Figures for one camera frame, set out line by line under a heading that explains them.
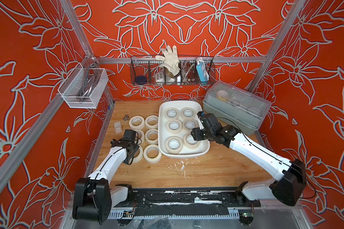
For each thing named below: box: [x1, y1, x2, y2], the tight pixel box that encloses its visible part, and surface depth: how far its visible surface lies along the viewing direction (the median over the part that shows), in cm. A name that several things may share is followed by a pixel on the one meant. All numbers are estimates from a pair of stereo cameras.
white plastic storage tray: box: [157, 100, 211, 159], surface depth 100 cm
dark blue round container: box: [135, 75, 147, 84], surface depth 102 cm
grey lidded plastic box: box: [202, 80, 272, 136], surface depth 97 cm
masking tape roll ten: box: [143, 144, 162, 164], surface depth 89 cm
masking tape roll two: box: [164, 107, 181, 120], surface depth 112 cm
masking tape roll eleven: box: [183, 132, 202, 150], surface depth 93 cm
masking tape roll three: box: [132, 128, 145, 146], surface depth 96 cm
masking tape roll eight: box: [166, 119, 183, 136], surface depth 103 cm
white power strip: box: [154, 71, 165, 83], surface depth 96 cm
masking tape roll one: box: [144, 114, 159, 130], surface depth 108 cm
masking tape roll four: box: [128, 115, 145, 130], surface depth 106 cm
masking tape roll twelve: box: [131, 145, 144, 164], surface depth 88 cm
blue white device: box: [195, 57, 210, 83], surface depth 89 cm
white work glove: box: [155, 44, 182, 79], surface depth 90 cm
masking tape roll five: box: [144, 128, 159, 146], surface depth 99 cm
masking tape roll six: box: [165, 135, 183, 155], surface depth 94 cm
